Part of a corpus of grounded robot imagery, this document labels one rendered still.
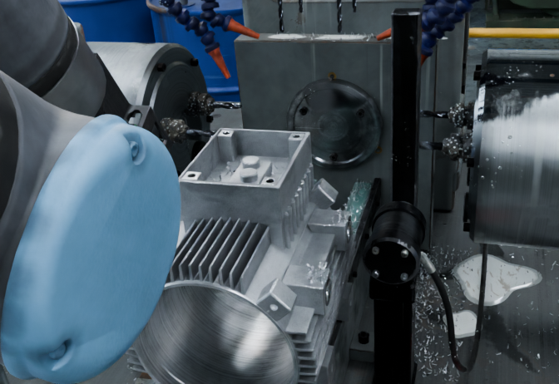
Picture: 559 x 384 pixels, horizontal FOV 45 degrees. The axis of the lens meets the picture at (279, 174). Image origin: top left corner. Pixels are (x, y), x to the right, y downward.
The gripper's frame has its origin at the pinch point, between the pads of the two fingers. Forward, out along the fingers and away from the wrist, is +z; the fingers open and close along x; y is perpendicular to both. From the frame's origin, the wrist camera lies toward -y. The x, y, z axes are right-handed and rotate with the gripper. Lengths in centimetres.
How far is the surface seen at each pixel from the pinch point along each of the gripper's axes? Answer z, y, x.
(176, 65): 16.9, 37.2, 14.7
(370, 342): 35.4, 6.7, -15.7
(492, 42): 306, 308, -30
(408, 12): -0.9, 29.8, -19.8
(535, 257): 50, 29, -37
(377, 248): 12.3, 9.4, -18.2
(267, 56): 22.2, 43.7, 3.8
